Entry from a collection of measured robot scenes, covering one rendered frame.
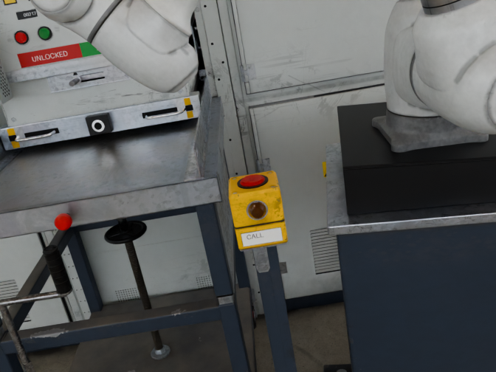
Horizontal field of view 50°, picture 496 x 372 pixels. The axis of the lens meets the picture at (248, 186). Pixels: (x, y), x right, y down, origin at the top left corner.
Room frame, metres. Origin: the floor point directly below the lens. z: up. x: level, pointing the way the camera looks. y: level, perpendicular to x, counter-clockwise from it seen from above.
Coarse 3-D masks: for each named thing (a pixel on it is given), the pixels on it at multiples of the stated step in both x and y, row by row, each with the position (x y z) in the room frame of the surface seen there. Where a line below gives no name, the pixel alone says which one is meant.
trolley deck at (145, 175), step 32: (160, 128) 1.39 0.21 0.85; (192, 128) 1.34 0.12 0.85; (32, 160) 1.31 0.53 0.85; (64, 160) 1.26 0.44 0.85; (96, 160) 1.21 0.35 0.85; (128, 160) 1.17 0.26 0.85; (160, 160) 1.12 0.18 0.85; (0, 192) 1.11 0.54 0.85; (32, 192) 1.07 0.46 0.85; (64, 192) 1.03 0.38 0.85; (96, 192) 1.00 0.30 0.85; (128, 192) 0.97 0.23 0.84; (160, 192) 0.97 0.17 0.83; (192, 192) 0.97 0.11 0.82; (0, 224) 0.98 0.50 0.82; (32, 224) 0.98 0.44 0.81
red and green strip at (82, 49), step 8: (56, 48) 1.39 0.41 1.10; (64, 48) 1.39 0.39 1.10; (72, 48) 1.39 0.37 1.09; (80, 48) 1.38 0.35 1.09; (88, 48) 1.38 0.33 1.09; (24, 56) 1.39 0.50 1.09; (32, 56) 1.39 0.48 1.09; (40, 56) 1.39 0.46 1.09; (48, 56) 1.39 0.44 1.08; (56, 56) 1.39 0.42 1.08; (64, 56) 1.39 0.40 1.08; (72, 56) 1.39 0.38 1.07; (80, 56) 1.39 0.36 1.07; (24, 64) 1.39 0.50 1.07; (32, 64) 1.39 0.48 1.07; (40, 64) 1.39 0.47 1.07
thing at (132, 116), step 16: (192, 96) 1.37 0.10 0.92; (96, 112) 1.37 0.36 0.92; (112, 112) 1.37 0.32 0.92; (128, 112) 1.37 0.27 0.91; (144, 112) 1.37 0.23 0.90; (160, 112) 1.37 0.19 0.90; (0, 128) 1.39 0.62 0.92; (32, 128) 1.38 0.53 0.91; (48, 128) 1.38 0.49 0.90; (64, 128) 1.38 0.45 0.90; (80, 128) 1.38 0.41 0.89; (128, 128) 1.37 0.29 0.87; (32, 144) 1.38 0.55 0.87
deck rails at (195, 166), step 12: (204, 84) 1.53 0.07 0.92; (204, 96) 1.43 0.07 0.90; (204, 108) 1.36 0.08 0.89; (204, 120) 1.29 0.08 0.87; (204, 132) 1.23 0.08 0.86; (0, 144) 1.38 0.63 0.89; (192, 144) 1.19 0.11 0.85; (204, 144) 1.17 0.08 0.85; (0, 156) 1.35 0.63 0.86; (12, 156) 1.37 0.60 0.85; (192, 156) 1.10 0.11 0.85; (204, 156) 1.08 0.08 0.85; (0, 168) 1.28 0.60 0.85; (192, 168) 1.02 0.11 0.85; (204, 168) 1.02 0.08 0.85; (192, 180) 0.97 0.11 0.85
